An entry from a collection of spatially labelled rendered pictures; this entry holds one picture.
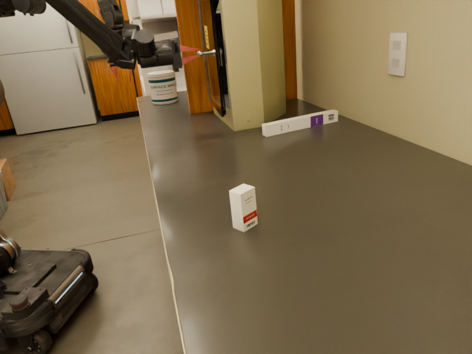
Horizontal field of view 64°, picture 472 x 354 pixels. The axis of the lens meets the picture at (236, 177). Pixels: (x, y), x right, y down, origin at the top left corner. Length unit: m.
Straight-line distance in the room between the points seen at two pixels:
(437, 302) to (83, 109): 5.94
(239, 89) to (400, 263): 0.84
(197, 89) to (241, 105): 0.38
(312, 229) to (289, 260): 0.10
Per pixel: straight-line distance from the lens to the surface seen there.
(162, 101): 1.91
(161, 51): 1.31
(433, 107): 1.11
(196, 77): 1.61
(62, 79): 6.20
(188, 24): 1.60
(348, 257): 0.61
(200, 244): 0.66
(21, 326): 1.88
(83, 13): 1.25
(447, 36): 1.07
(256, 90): 1.29
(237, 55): 1.26
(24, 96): 6.33
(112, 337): 1.97
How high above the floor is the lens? 1.29
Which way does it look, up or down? 22 degrees down
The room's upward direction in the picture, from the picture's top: 6 degrees counter-clockwise
